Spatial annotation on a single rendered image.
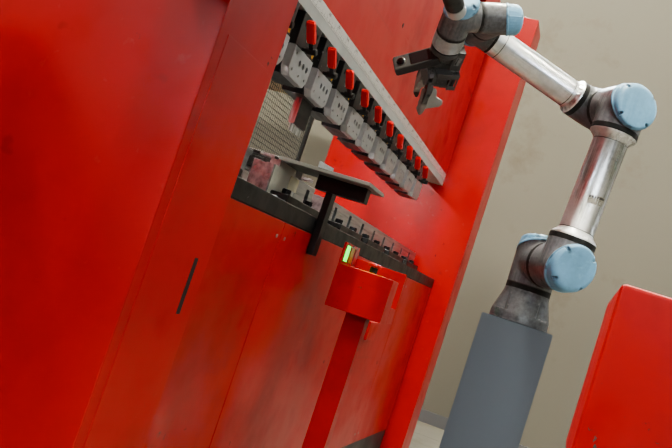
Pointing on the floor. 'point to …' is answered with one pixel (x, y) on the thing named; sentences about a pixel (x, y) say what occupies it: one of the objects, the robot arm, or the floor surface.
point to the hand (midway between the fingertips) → (416, 101)
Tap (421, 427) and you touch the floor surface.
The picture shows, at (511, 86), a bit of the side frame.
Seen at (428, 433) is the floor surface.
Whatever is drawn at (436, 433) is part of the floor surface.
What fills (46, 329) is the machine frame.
